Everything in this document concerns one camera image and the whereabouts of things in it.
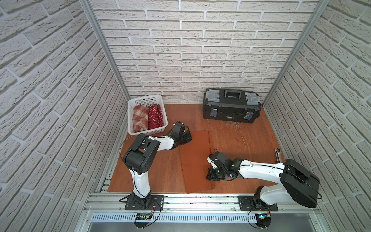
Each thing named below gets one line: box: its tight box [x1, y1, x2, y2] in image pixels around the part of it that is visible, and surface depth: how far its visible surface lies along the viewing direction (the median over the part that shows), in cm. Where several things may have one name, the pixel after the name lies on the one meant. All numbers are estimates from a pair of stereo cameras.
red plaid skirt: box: [132, 104, 150, 133], surface depth 102 cm
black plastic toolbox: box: [202, 87, 262, 124], surface depth 101 cm
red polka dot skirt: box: [147, 104, 164, 130], surface depth 108 cm
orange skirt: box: [178, 130, 215, 194], surface depth 85 cm
